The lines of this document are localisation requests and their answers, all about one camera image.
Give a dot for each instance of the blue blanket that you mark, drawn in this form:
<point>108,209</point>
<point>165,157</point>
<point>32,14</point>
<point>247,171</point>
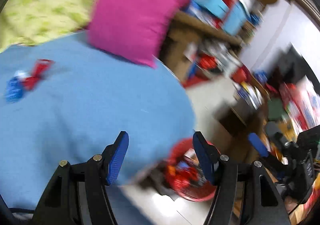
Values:
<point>85,99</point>

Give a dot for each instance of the wooden nightstand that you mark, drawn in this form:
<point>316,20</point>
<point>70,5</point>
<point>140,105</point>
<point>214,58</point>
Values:
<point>183,31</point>

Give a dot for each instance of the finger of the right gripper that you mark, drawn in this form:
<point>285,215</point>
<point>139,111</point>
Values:
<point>258,145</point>

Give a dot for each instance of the magenta pillow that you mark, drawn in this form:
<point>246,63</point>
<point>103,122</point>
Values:
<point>132,29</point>

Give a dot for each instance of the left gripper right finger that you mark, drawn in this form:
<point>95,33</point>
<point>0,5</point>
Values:
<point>261,202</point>

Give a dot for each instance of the white crumpled tissue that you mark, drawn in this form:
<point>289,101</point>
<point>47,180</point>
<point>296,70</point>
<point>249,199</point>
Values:
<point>21,75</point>

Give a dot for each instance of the red ribbon plastic strip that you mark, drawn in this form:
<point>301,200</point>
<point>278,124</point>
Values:
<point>37,73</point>

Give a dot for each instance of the red trash basket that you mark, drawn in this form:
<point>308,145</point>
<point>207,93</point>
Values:
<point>184,175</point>

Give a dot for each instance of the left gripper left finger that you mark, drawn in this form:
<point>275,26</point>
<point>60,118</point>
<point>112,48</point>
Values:
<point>60,201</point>

